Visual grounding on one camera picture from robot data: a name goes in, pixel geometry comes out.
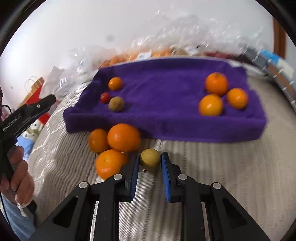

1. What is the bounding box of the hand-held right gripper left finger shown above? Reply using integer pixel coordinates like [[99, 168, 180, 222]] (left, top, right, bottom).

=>
[[29, 152, 140, 241]]

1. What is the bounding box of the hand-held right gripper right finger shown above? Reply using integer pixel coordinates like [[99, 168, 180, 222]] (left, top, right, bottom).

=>
[[161, 152, 271, 241]]

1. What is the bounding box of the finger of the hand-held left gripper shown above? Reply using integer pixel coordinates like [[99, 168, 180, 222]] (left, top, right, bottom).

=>
[[26, 94, 57, 117]]

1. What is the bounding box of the yellow-green round fruit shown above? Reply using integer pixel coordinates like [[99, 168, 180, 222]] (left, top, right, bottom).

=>
[[139, 148, 161, 171]]

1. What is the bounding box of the large orange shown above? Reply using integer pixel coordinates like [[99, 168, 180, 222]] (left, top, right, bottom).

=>
[[107, 123, 141, 153]]

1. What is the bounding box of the small orange mandarin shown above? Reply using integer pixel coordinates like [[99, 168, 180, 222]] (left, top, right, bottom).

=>
[[108, 77, 123, 91]]

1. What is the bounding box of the purple towel-lined tray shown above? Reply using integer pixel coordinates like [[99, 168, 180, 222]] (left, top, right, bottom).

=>
[[63, 58, 267, 143]]

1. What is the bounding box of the person's left hand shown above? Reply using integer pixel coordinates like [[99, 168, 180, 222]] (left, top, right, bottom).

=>
[[1, 146, 36, 206]]

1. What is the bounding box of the red paper bag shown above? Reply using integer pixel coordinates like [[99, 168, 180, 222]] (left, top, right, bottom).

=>
[[24, 76, 52, 124]]

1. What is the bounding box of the white plastic bag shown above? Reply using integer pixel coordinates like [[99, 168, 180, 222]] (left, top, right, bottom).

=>
[[43, 66, 70, 98]]

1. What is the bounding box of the clear plastic bag of oranges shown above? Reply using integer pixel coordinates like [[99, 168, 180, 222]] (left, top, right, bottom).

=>
[[69, 46, 139, 70]]

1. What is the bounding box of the clear plastic bag of fruit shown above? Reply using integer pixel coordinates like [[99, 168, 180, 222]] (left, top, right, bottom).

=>
[[132, 14, 208, 58]]

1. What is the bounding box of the blue plaid folded cloth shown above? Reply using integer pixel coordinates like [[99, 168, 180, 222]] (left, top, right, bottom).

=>
[[243, 46, 296, 105]]

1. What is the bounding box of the crumpled clear plastic bag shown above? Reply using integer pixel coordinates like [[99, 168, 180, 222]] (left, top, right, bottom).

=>
[[203, 14, 262, 58]]

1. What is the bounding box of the blue and white box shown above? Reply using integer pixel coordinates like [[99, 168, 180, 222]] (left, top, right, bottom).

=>
[[261, 50, 294, 75]]

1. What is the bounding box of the brown wooden door frame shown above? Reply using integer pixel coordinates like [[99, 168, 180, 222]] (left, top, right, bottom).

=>
[[273, 17, 287, 58]]

